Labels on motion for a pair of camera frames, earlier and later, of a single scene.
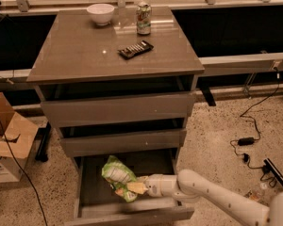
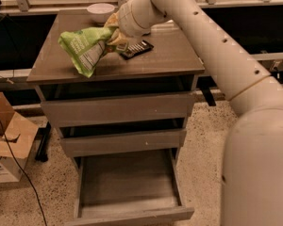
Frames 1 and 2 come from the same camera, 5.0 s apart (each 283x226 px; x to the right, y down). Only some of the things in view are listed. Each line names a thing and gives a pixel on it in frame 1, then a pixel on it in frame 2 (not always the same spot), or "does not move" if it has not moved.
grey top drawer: [116, 109] does not move
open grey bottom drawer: [96, 201] does not move
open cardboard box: [12, 137] does not move
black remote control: [135, 49] does not move
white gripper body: [155, 185] -> [126, 19]
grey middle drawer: [122, 143] does not move
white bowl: [100, 13] does not move
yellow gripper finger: [137, 187] -> [112, 21]
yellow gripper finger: [143, 179] -> [117, 39]
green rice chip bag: [118, 175] -> [86, 47]
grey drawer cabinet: [110, 91] does not move
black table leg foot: [43, 135] does not move
